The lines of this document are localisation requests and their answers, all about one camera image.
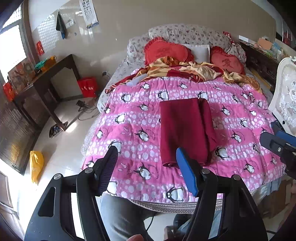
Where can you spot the dark cloth hanging on wall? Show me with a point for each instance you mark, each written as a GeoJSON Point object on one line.
{"type": "Point", "coordinates": [60, 25]}

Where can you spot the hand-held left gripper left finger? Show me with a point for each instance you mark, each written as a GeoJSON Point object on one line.
{"type": "Point", "coordinates": [107, 171]}

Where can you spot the white ornate chair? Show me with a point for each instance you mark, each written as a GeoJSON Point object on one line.
{"type": "Point", "coordinates": [285, 97]}

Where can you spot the red heart pillow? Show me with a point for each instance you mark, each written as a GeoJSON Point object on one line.
{"type": "Point", "coordinates": [226, 62]}
{"type": "Point", "coordinates": [161, 49]}

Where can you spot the pink penguin print blanket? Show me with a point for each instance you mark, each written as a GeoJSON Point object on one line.
{"type": "Point", "coordinates": [129, 120]}

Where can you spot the orange bag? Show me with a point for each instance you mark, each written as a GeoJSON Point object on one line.
{"type": "Point", "coordinates": [49, 62]}

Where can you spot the yellow and red blanket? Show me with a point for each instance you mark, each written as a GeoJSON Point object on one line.
{"type": "Point", "coordinates": [203, 70]}

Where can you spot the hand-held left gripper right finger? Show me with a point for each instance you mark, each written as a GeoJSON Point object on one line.
{"type": "Point", "coordinates": [187, 171]}

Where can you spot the red gift box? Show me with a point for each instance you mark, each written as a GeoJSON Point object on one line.
{"type": "Point", "coordinates": [8, 91]}

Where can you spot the dark wooden table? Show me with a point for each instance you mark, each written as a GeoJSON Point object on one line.
{"type": "Point", "coordinates": [46, 81]}

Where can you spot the red paper wall sticker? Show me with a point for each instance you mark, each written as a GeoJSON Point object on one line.
{"type": "Point", "coordinates": [40, 48]}

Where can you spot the green cloth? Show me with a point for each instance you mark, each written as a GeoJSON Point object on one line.
{"type": "Point", "coordinates": [39, 64]}

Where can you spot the pair of dark slippers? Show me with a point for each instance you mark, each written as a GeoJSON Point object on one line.
{"type": "Point", "coordinates": [56, 129]}

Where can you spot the person's legs in grey jeans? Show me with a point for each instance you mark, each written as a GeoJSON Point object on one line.
{"type": "Point", "coordinates": [120, 217]}

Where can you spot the wall calendar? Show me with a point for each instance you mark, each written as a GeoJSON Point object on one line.
{"type": "Point", "coordinates": [89, 11]}

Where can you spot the dark red garment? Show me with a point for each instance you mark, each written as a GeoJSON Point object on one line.
{"type": "Point", "coordinates": [180, 125]}

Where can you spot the red shopping bag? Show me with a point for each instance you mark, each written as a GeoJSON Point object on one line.
{"type": "Point", "coordinates": [87, 87]}

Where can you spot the dark wooden cabinet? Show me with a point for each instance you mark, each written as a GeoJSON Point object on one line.
{"type": "Point", "coordinates": [16, 139]}

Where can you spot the yellow plastic bag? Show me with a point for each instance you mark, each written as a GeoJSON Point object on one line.
{"type": "Point", "coordinates": [35, 166]}

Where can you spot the dark wooden dresser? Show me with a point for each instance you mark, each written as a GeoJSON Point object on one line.
{"type": "Point", "coordinates": [256, 60]}

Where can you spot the window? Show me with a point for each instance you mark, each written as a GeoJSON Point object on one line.
{"type": "Point", "coordinates": [11, 44]}

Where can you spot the white pillow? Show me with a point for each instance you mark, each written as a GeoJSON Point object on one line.
{"type": "Point", "coordinates": [201, 52]}

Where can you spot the person's left hand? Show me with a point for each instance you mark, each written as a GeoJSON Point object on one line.
{"type": "Point", "coordinates": [135, 238]}

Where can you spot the cardboard box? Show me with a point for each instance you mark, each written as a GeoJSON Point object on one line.
{"type": "Point", "coordinates": [282, 199]}

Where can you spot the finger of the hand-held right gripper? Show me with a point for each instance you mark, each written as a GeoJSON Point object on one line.
{"type": "Point", "coordinates": [286, 135]}
{"type": "Point", "coordinates": [270, 141]}

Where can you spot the bed with floral sheet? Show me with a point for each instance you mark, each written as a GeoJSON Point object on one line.
{"type": "Point", "coordinates": [180, 34]}

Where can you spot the framed picture box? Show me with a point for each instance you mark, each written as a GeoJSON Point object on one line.
{"type": "Point", "coordinates": [20, 74]}

